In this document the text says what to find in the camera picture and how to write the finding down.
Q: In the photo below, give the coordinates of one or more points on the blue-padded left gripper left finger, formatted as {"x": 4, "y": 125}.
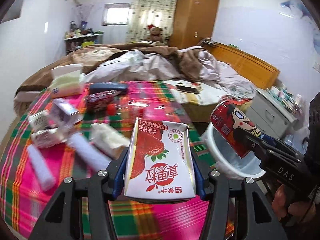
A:
{"x": 62, "y": 216}

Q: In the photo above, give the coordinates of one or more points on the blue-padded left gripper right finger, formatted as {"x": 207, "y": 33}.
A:
{"x": 254, "y": 217}

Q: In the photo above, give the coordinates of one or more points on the red cartoon drink can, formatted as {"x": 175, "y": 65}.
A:
{"x": 226, "y": 117}

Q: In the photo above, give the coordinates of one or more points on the strawberry milk carton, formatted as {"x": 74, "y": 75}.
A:
{"x": 159, "y": 165}

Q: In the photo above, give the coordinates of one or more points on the white trash bin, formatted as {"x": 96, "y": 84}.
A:
{"x": 226, "y": 159}

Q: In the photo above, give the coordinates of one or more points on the person's right hand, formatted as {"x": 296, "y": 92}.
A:
{"x": 302, "y": 211}

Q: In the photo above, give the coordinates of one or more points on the grey bedside cabinet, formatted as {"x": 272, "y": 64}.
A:
{"x": 269, "y": 115}

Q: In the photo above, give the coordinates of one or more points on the white ribbed foam roll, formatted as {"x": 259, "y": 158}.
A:
{"x": 88, "y": 153}

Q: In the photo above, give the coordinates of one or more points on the wooden bed headboard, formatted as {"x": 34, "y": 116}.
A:
{"x": 259, "y": 72}

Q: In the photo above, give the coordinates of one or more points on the plaid colourful table cloth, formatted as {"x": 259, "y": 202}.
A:
{"x": 22, "y": 199}

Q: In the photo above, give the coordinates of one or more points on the white yogurt cup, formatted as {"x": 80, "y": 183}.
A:
{"x": 39, "y": 121}

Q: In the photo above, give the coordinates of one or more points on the purple milk carton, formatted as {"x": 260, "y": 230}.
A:
{"x": 64, "y": 114}

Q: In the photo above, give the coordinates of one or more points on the black smartphone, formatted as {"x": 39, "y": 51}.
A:
{"x": 187, "y": 89}

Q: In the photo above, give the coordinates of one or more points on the red snack wrapper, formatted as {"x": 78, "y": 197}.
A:
{"x": 99, "y": 101}

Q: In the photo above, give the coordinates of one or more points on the clear plastic bottle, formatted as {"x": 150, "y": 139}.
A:
{"x": 134, "y": 109}

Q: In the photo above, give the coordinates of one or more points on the brown fleece blanket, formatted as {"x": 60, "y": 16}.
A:
{"x": 105, "y": 57}

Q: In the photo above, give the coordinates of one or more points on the dark blue glasses case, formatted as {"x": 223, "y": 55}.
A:
{"x": 98, "y": 87}

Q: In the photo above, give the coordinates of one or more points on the green tissue pack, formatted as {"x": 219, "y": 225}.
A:
{"x": 67, "y": 80}

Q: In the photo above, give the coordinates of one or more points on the white crumpled bedsheet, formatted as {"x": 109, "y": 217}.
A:
{"x": 136, "y": 66}

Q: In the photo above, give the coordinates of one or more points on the wooden wardrobe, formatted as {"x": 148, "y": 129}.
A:
{"x": 193, "y": 21}

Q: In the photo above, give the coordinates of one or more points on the teddy bear with red hat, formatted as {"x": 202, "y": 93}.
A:
{"x": 155, "y": 36}

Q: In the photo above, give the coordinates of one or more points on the patterned window curtain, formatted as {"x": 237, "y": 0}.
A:
{"x": 143, "y": 13}

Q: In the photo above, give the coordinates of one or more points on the small window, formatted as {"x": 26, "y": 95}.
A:
{"x": 116, "y": 14}

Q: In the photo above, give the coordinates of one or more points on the white wall shelf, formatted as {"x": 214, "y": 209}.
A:
{"x": 79, "y": 37}

